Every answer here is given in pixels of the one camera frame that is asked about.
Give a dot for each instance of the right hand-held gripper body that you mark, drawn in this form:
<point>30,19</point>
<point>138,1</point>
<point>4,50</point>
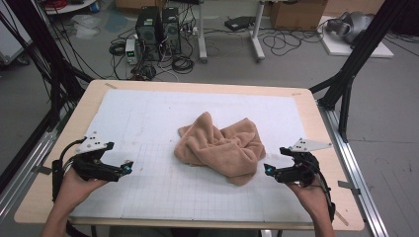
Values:
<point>304,171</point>

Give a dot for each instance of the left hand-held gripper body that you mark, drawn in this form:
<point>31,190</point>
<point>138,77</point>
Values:
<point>92,164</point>

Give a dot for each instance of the tan terry towel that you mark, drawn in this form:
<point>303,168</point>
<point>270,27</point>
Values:
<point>217,148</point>

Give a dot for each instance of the person's right hand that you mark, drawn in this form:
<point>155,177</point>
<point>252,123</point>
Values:
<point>313,200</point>

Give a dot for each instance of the person's left hand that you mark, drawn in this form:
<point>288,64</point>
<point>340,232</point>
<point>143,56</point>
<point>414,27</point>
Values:
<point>70,191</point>

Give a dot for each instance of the grey tape strip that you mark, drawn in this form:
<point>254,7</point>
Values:
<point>42,170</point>
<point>348,187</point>

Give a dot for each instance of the white foam grid mat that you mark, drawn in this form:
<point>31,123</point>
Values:
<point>158,112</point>

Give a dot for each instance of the beige masking tape strip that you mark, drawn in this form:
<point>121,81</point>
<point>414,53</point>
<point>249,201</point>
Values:
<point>342,219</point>

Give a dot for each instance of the white power supply unit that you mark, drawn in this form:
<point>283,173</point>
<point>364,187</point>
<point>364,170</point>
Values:
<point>131,51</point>

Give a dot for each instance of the white floor board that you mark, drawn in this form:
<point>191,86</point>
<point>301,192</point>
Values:
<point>342,49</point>

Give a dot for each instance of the large black computer tower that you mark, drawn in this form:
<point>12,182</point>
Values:
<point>148,33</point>

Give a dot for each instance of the clear plastic sheet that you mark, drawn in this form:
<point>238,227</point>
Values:
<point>85,26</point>

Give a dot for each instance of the slim black computer tower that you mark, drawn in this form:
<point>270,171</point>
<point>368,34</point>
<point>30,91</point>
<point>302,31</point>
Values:
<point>171,29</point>

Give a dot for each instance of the white cabinet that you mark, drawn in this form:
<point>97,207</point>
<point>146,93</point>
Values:
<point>13,39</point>

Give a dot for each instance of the flat black device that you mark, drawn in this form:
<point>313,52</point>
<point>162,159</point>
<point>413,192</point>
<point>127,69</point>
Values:
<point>239,23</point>

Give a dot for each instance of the brown cardboard box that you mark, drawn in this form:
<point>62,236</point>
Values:
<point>296,15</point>

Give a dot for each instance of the grey rounded device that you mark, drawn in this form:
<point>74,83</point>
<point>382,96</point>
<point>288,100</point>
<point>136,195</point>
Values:
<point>355,23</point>

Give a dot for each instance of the blue tape roll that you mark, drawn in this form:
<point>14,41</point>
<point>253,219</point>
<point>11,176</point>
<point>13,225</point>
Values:
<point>94,7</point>

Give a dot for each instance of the round white table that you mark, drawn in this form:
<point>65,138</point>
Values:
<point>72,8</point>

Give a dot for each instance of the aluminium rail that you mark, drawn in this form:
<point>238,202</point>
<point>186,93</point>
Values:
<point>42,144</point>
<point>344,154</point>

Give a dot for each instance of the black metal frame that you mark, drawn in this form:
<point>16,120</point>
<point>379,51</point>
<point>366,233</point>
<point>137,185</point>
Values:
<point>362,49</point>
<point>42,49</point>

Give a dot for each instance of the white desk frame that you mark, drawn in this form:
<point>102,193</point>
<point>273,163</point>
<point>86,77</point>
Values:
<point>201,33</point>

